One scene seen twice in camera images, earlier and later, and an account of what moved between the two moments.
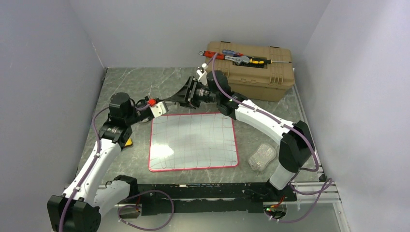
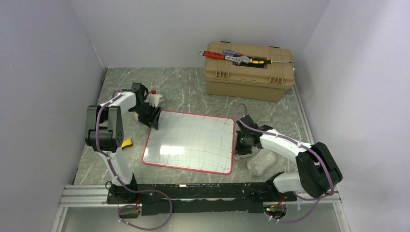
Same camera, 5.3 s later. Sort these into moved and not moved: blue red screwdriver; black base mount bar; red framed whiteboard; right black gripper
Moved: right black gripper
Not moved: blue red screwdriver; red framed whiteboard; black base mount bar
